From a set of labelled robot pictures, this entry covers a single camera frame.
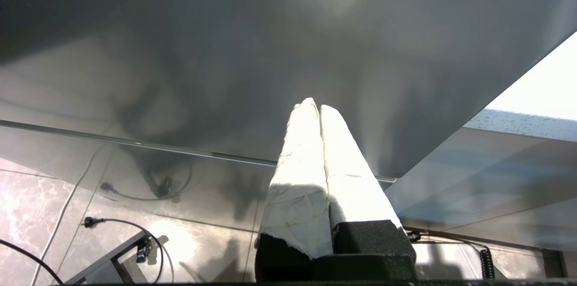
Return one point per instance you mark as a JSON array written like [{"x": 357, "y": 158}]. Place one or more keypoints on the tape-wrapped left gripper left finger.
[{"x": 297, "y": 196}]

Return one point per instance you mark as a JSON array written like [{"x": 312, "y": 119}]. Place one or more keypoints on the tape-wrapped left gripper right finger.
[{"x": 356, "y": 191}]

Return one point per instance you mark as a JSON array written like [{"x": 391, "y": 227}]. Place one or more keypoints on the grey under-counter cabinet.
[{"x": 487, "y": 177}]

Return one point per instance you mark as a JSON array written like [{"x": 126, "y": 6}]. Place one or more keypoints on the grey metal frame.
[{"x": 108, "y": 259}]

